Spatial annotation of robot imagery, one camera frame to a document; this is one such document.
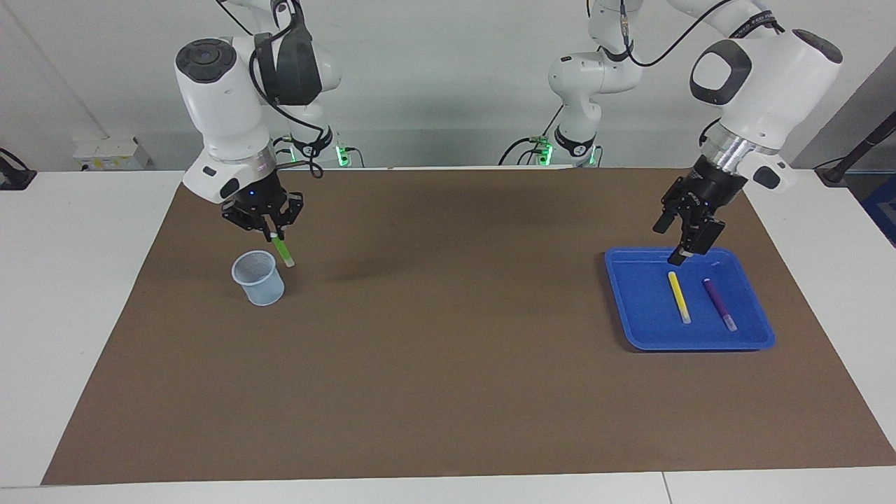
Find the yellow marker pen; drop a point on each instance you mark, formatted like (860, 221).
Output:
(679, 297)

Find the brown table mat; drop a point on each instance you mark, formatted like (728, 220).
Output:
(448, 350)

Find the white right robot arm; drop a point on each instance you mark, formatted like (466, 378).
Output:
(217, 105)

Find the black clamp mount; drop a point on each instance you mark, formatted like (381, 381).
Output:
(14, 176)

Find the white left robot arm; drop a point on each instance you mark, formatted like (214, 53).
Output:
(770, 77)

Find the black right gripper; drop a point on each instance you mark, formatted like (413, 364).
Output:
(259, 196)

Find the black stand pole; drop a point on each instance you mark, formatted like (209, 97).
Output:
(850, 157)

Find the green marker pen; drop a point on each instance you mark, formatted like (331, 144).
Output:
(283, 252)

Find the blue plastic tray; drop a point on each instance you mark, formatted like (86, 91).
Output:
(644, 322)

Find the translucent plastic cup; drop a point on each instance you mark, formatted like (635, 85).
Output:
(262, 287)

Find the blue crate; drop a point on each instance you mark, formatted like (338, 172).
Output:
(883, 210)

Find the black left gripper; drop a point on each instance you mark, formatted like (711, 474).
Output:
(710, 185)

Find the purple marker pen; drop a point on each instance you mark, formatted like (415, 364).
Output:
(719, 304)

